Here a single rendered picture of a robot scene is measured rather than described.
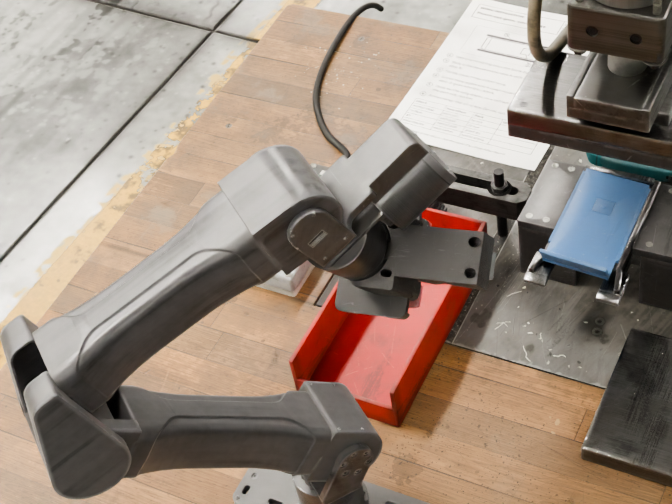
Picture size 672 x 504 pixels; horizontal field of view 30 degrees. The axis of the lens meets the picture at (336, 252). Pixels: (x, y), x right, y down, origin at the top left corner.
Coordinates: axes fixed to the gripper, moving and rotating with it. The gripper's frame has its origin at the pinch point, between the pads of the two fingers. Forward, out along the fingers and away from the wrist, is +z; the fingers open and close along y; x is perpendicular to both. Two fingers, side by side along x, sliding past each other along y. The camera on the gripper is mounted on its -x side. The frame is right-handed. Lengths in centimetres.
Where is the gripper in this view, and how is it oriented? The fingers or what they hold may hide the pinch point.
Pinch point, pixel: (411, 271)
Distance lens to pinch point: 115.7
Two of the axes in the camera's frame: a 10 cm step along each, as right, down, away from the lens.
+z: 3.7, 1.6, 9.2
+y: 1.5, -9.8, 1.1
